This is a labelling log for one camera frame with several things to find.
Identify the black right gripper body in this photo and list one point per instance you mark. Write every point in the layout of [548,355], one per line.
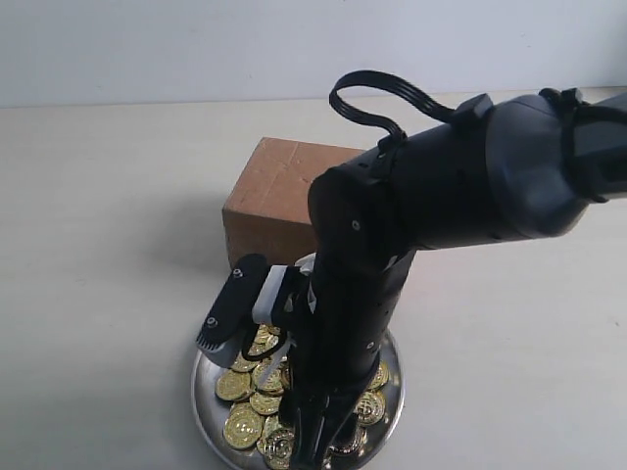
[337,350]

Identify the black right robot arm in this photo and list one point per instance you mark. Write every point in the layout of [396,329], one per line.
[524,169]

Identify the brown cardboard box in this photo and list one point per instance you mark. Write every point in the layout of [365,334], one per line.
[267,210]

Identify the gold coin right of gripper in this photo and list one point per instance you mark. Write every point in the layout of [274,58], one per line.
[370,408]

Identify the gold coin left upper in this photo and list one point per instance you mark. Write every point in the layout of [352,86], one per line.
[234,386]

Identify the gold coin bottom centre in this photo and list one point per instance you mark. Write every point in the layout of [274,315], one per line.
[278,448]

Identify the gold coin front left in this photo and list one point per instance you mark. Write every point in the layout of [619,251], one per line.
[243,426]

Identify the round silver metal tray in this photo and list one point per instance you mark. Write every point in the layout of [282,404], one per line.
[211,412]

